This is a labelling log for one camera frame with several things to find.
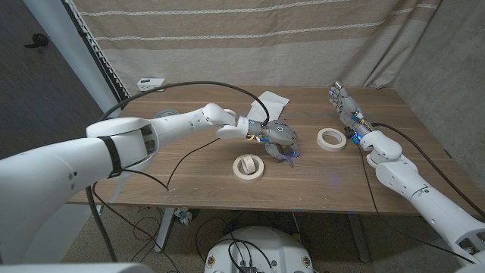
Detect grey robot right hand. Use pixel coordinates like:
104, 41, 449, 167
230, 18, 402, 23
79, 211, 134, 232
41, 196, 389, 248
328, 80, 374, 139

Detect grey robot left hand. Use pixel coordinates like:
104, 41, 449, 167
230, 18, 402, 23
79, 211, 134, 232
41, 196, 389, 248
247, 119, 300, 162

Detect orange grey handled scissors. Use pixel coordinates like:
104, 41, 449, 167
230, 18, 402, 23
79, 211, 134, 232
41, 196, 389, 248
279, 150, 296, 168

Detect white tissue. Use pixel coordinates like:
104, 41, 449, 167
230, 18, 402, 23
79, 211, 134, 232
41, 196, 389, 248
248, 90, 290, 122

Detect medium beige masking tape roll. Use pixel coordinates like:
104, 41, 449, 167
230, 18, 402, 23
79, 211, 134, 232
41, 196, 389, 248
316, 127, 347, 152

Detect small beige masking tape roll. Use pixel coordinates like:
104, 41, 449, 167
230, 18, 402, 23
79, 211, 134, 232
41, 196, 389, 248
240, 154, 257, 175

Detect large beige masking tape roll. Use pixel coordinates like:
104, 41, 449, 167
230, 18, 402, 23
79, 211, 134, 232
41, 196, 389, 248
232, 153, 265, 182

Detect beige striped curtain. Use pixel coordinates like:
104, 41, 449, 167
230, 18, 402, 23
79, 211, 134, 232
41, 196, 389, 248
71, 0, 443, 96

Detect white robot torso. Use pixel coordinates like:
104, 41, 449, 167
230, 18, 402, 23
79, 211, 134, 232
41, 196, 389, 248
204, 226, 314, 273

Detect crumpled blue white wad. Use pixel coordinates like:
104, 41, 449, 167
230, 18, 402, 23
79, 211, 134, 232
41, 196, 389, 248
174, 207, 193, 227

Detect grey table leg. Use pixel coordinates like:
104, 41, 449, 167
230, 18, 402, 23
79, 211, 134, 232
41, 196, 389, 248
347, 214, 371, 263

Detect white power strip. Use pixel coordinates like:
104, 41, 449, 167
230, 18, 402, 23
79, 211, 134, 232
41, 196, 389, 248
136, 77, 166, 93

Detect white floor platform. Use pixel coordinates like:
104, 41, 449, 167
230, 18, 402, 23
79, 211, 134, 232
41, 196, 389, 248
11, 203, 98, 263

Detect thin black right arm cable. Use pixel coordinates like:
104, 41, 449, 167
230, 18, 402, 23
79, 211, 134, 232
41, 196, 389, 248
355, 143, 475, 265

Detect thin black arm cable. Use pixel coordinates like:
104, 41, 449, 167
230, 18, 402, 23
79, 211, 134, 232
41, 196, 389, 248
120, 137, 221, 190
355, 143, 475, 265

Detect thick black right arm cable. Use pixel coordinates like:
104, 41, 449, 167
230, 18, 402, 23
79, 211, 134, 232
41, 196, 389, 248
372, 121, 485, 221

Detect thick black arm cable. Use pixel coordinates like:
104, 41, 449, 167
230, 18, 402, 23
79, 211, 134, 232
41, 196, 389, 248
85, 80, 271, 263
372, 121, 485, 221

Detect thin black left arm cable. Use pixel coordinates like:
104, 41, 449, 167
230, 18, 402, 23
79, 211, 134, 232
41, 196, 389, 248
120, 137, 221, 190

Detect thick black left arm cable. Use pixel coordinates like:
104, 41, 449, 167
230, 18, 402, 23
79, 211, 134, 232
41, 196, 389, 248
85, 80, 271, 263

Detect grey duct tape roll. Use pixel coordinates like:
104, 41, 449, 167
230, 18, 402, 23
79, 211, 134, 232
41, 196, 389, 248
153, 108, 182, 119

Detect black torso cable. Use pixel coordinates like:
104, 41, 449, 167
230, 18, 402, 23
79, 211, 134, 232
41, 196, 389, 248
223, 238, 274, 272

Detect black white zigzag rail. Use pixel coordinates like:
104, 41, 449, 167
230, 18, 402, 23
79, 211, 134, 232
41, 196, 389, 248
62, 0, 133, 109

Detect white door frame post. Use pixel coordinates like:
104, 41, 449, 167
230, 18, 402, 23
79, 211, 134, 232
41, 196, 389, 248
22, 0, 123, 119

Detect black door handle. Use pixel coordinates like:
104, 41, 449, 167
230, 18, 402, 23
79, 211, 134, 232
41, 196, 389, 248
23, 33, 49, 49

